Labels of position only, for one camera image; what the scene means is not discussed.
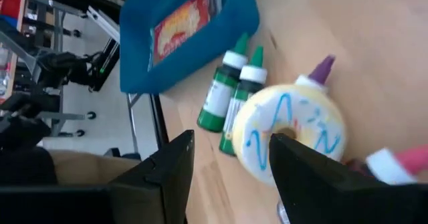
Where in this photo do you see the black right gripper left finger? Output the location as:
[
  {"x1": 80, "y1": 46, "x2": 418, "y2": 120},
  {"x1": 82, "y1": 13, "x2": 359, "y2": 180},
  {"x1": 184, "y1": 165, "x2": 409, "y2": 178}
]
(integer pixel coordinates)
[{"x1": 110, "y1": 129, "x2": 196, "y2": 224}]

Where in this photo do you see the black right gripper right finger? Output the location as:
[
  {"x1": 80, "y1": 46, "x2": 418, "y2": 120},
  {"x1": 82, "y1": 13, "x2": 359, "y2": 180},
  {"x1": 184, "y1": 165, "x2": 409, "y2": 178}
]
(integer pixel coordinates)
[{"x1": 269, "y1": 133, "x2": 428, "y2": 224}]

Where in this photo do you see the pink paint bottle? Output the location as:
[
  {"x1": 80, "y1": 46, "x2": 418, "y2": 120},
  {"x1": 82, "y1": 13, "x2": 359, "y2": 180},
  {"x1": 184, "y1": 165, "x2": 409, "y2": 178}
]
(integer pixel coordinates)
[{"x1": 346, "y1": 143, "x2": 428, "y2": 187}]

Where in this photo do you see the white tape roll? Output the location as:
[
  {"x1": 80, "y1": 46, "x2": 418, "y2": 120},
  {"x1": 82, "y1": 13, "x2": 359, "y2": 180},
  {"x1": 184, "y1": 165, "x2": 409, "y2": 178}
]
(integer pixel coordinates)
[{"x1": 231, "y1": 82, "x2": 348, "y2": 187}]

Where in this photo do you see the green paint bottle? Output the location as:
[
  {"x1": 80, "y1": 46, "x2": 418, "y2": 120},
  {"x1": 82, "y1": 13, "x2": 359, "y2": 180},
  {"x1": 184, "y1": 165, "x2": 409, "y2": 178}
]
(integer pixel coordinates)
[
  {"x1": 196, "y1": 32, "x2": 251, "y2": 134},
  {"x1": 219, "y1": 45, "x2": 268, "y2": 157}
]

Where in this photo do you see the purple paint bottle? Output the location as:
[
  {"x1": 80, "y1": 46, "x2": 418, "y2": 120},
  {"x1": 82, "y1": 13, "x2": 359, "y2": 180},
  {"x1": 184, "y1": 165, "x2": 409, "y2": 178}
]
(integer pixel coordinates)
[{"x1": 294, "y1": 54, "x2": 336, "y2": 93}]

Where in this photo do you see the large blue plastic bin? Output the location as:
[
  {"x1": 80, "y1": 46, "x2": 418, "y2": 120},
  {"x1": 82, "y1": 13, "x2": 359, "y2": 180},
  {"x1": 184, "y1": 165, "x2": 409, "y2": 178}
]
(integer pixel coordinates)
[{"x1": 119, "y1": 0, "x2": 261, "y2": 94}]

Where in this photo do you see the red snack packet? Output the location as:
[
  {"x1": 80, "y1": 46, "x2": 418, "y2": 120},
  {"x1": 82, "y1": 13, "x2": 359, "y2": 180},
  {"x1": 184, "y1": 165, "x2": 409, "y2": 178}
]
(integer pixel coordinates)
[{"x1": 148, "y1": 0, "x2": 223, "y2": 72}]

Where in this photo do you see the brown cardboard box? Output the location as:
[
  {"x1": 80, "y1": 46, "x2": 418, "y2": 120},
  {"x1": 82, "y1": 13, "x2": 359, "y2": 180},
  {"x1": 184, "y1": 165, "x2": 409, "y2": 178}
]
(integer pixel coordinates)
[{"x1": 49, "y1": 149, "x2": 141, "y2": 185}]

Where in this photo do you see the grey metal cart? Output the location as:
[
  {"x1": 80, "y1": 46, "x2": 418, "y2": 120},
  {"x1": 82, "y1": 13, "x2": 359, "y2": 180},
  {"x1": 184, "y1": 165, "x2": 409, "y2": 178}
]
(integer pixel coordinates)
[{"x1": 26, "y1": 0, "x2": 93, "y2": 138}]

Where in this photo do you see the black metal table frame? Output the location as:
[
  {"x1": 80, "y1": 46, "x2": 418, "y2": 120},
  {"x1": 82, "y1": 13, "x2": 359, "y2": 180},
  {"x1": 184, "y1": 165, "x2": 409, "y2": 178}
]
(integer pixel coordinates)
[{"x1": 125, "y1": 92, "x2": 171, "y2": 158}]

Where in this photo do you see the silver aluminium bracket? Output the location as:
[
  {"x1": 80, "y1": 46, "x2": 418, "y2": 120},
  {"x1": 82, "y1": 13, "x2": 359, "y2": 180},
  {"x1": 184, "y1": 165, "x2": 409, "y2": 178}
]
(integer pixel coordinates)
[{"x1": 86, "y1": 5, "x2": 120, "y2": 43}]

